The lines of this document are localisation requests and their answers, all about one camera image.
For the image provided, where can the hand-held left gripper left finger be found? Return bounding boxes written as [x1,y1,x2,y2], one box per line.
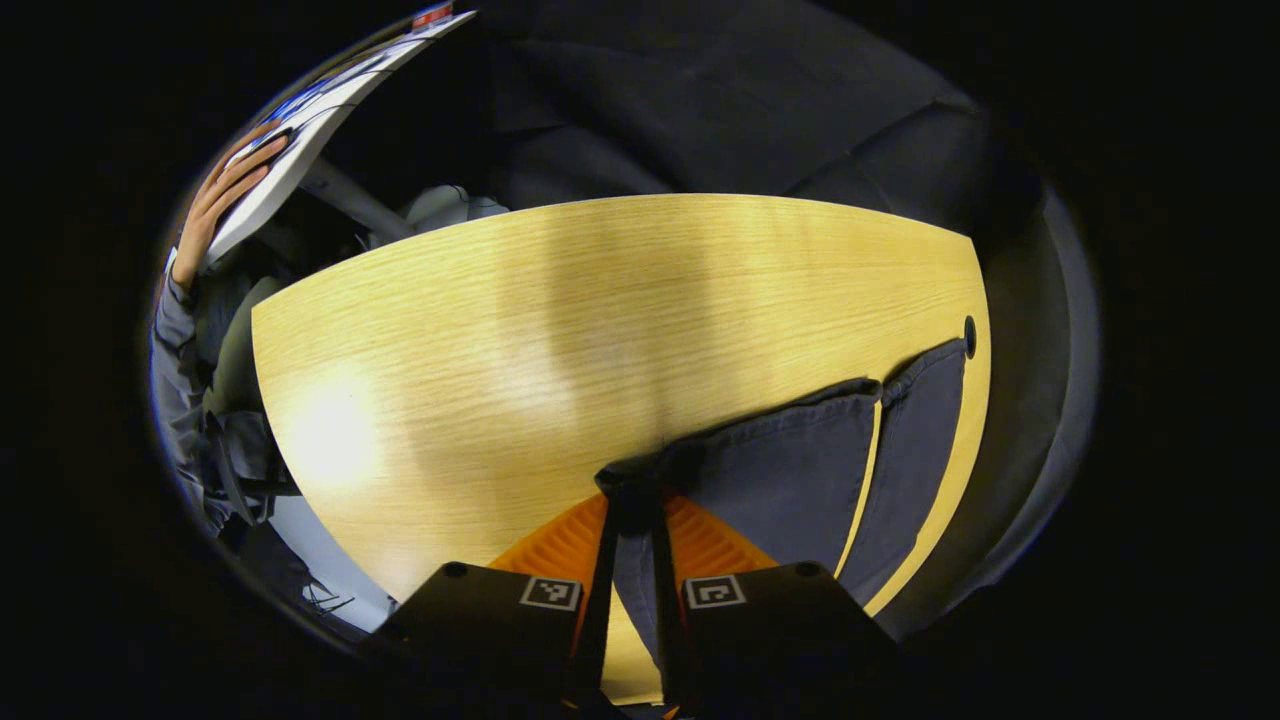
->
[376,490,621,709]

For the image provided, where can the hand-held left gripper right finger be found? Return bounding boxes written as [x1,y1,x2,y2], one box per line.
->
[650,494,901,719]

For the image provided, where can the dark blue jeans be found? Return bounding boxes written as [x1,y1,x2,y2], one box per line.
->
[595,338,973,691]

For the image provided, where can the white rounded object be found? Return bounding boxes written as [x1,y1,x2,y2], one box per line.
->
[405,185,509,233]

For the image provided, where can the grey metal bar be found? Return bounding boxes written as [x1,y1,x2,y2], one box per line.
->
[300,160,413,243]

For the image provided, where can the black backdrop cloth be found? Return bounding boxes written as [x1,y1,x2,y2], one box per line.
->
[330,0,1101,641]

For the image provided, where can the white printed poster board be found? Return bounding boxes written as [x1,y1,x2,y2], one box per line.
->
[205,5,477,263]

